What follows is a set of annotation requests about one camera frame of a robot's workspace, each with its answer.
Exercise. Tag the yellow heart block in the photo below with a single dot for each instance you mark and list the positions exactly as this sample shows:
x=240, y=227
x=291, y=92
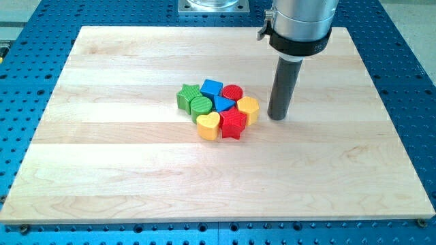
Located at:
x=208, y=125

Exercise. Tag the blue cube block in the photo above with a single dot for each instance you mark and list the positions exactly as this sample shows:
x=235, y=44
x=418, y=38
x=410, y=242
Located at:
x=211, y=88

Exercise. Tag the red cylinder block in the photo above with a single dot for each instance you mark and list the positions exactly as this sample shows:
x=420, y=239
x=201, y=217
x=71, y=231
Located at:
x=232, y=91

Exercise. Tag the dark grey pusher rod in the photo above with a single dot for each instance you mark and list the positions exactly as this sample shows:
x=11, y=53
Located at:
x=286, y=76

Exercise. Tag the blue triangle block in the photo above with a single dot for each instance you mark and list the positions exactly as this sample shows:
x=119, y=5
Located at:
x=223, y=104

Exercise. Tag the red star block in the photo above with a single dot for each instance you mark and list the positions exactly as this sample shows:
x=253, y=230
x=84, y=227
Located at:
x=233, y=123

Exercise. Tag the blue perforated table plate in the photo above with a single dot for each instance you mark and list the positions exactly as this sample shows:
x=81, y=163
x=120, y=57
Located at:
x=35, y=60

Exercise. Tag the green cylinder block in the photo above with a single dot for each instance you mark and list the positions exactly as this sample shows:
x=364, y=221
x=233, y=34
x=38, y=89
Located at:
x=200, y=106

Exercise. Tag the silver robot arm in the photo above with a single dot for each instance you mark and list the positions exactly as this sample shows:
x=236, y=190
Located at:
x=296, y=29

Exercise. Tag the black clamp ring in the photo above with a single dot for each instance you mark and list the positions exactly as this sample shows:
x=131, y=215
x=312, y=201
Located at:
x=293, y=48

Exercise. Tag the yellow hexagon block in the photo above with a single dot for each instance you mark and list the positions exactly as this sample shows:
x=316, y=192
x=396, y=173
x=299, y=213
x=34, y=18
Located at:
x=250, y=107

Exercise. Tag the green star block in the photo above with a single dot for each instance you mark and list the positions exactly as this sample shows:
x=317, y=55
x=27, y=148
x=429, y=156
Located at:
x=185, y=96

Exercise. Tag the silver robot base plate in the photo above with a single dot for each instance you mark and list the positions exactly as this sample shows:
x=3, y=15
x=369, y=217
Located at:
x=213, y=6

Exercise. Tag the light wooden board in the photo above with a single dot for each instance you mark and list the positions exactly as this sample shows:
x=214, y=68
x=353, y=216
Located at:
x=112, y=146

